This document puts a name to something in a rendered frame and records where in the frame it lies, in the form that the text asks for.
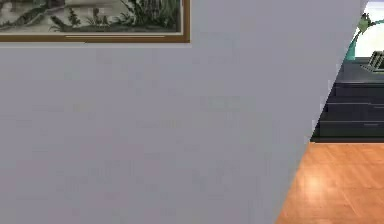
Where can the black chest of drawers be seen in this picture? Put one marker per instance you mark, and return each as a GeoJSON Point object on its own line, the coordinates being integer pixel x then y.
{"type": "Point", "coordinates": [356, 113]}

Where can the brown framed landscape picture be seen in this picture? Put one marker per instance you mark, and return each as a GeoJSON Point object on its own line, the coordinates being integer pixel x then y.
{"type": "Point", "coordinates": [93, 16]}

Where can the grey laptop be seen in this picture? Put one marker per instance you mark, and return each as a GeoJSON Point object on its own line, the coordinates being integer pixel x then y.
{"type": "Point", "coordinates": [375, 63]}

